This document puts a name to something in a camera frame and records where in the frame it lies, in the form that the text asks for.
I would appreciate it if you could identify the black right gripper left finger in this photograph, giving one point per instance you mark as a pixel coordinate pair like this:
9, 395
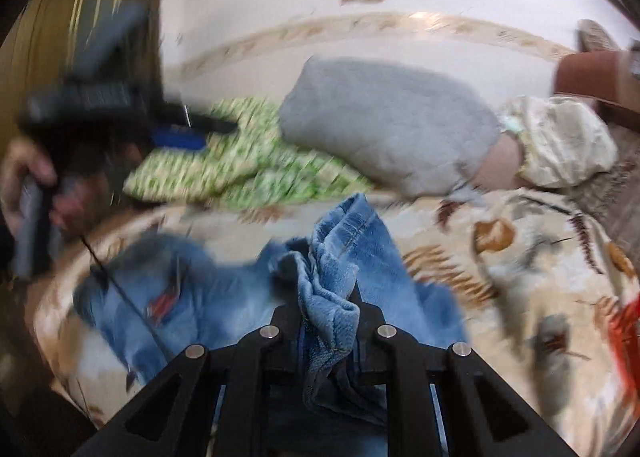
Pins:
207, 402

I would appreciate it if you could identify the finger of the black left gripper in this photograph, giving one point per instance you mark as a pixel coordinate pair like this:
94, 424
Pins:
178, 140
211, 124

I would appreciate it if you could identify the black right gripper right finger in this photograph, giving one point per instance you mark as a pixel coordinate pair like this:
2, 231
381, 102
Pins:
445, 402

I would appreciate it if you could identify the blue denim pants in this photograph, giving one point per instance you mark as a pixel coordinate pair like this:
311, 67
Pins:
165, 293

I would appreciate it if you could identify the person's left hand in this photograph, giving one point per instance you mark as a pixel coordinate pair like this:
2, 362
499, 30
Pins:
25, 161

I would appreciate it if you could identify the green checkered quilt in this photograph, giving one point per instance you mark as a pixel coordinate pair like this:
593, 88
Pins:
252, 168

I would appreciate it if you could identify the floral beige fleece blanket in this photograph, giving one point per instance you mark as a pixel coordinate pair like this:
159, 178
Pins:
537, 282

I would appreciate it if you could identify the red glass plate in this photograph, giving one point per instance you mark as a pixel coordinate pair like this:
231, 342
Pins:
623, 336

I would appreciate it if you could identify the grey pillow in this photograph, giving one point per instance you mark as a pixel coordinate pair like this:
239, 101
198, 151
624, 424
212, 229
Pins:
417, 132

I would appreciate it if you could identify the striped brown bed sheet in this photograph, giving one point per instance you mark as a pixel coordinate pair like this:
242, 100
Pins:
612, 198

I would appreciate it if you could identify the cream crumpled pillow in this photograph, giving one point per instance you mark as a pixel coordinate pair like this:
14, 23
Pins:
564, 142

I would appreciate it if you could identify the brown padded headboard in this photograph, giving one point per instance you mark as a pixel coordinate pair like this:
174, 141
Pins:
604, 72

